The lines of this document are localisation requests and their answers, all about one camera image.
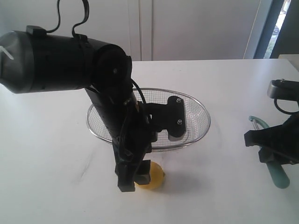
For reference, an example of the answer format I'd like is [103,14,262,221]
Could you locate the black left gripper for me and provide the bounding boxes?
[113,105,157,192]

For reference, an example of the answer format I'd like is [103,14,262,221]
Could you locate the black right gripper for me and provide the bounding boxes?
[244,114,299,165]

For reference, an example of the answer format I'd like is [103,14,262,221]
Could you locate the yellow lemon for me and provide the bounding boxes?
[135,161,165,190]

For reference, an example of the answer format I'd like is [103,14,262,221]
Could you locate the teal handled peeler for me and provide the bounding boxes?
[248,115,291,189]

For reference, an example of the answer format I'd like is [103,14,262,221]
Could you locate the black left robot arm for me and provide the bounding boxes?
[0,27,153,192]

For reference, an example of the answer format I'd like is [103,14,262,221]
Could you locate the white cabinet doors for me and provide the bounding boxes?
[0,0,262,63]

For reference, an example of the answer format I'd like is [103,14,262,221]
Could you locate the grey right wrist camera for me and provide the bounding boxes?
[267,79,299,115]

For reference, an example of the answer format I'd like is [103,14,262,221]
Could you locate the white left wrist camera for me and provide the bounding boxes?
[145,96,186,141]

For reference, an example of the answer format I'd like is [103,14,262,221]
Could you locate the oval steel wire mesh basket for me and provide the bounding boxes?
[86,88,211,152]

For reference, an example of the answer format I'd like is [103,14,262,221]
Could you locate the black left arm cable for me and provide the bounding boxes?
[44,0,89,39]

